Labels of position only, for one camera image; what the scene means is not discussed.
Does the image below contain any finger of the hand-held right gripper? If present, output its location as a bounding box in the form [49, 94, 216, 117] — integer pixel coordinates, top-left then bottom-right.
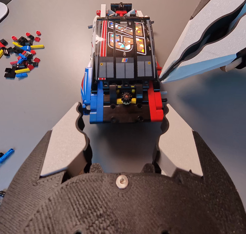
[159, 0, 246, 80]
[160, 15, 246, 84]

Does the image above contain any white book stand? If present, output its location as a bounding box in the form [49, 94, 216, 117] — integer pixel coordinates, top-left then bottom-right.
[0, 2, 9, 23]

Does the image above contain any lego race car model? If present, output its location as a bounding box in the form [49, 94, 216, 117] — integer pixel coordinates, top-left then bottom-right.
[79, 2, 168, 125]

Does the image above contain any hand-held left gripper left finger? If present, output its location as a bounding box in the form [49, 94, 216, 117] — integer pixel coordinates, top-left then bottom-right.
[40, 102, 93, 181]

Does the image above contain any pile of small lego pieces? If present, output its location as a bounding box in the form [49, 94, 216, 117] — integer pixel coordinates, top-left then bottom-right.
[0, 31, 44, 79]

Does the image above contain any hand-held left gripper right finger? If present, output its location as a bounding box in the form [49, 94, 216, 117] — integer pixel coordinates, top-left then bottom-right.
[152, 103, 203, 178]

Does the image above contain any cluster of blue black pins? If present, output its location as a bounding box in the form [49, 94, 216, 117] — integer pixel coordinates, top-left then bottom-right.
[0, 149, 15, 164]

